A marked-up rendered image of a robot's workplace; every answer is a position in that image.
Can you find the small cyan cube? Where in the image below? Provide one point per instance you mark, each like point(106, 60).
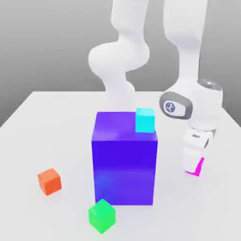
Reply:
point(145, 121)

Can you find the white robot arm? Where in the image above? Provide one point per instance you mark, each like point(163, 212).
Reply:
point(120, 56)

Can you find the small magenta cube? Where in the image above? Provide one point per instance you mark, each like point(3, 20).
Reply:
point(198, 169)

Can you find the large blue box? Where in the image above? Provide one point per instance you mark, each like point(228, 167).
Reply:
point(124, 165)

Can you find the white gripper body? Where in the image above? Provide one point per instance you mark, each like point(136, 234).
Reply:
point(190, 159)

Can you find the small orange cube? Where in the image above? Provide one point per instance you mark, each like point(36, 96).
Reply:
point(49, 181)

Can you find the small green cube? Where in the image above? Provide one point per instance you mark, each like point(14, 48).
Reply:
point(101, 216)

